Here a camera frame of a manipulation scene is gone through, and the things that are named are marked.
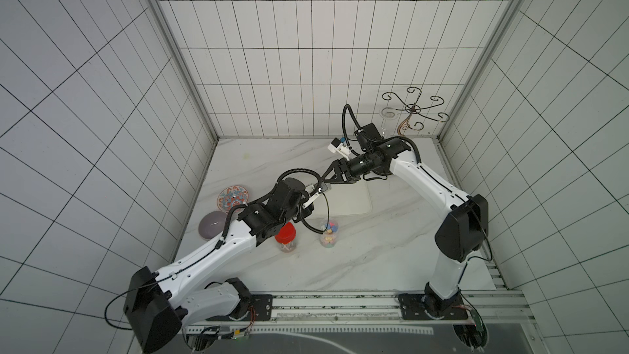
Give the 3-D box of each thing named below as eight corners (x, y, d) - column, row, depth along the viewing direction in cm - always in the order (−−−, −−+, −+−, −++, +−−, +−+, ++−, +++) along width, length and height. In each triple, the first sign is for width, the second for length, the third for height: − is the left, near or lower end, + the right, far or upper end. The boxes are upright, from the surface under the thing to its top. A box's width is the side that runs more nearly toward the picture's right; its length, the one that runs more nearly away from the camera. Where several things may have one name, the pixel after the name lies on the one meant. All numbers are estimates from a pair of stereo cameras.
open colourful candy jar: (320, 247, 87) (321, 238, 80) (320, 230, 91) (320, 220, 85) (337, 247, 87) (339, 238, 80) (336, 230, 91) (338, 220, 85)
